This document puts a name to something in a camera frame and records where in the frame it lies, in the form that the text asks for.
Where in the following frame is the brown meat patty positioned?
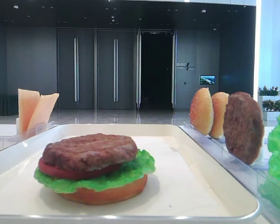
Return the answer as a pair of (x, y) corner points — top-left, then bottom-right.
(42, 133), (138, 171)
(223, 91), (264, 165)

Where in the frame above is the green lettuce leaf on tray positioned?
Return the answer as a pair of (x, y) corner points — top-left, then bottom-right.
(34, 149), (155, 194)

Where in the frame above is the orange cheese slice right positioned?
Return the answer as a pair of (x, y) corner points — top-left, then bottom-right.
(27, 93), (59, 130)

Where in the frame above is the orange cheese slice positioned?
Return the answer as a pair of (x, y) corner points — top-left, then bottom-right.
(18, 89), (40, 133)
(27, 93), (59, 130)

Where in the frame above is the red tomato slice on tray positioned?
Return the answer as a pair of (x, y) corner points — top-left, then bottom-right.
(38, 158), (122, 180)

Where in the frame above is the orange cheese slice left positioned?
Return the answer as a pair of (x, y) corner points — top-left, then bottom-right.
(18, 89), (40, 133)

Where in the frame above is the green lettuce leaf standing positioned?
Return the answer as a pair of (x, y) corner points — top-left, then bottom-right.
(259, 115), (280, 209)

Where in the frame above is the sesame bun top left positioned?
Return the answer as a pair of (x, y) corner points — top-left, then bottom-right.
(189, 88), (214, 135)

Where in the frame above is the sesame bun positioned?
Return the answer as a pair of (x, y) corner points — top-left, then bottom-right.
(189, 88), (214, 135)
(210, 92), (229, 139)

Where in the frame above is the sesame bun top right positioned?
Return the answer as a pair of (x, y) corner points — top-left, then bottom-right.
(210, 92), (229, 139)

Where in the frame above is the bottom bun slice on tray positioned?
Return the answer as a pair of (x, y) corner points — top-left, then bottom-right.
(59, 175), (148, 205)

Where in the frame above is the white rectangular tray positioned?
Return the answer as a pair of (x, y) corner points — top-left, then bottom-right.
(0, 124), (261, 224)

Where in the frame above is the clear acrylic rack right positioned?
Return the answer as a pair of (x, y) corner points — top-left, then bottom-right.
(180, 122), (280, 224)

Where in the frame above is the clear acrylic rack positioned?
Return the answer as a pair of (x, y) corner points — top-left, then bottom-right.
(0, 121), (56, 151)
(180, 122), (280, 224)

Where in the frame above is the flower planter box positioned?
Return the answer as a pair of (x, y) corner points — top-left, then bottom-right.
(258, 86), (280, 121)

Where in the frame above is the clear acrylic rack left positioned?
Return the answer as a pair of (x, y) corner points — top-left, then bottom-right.
(0, 121), (56, 151)

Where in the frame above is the small wall display screen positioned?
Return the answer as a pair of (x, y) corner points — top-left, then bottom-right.
(199, 75), (216, 85)

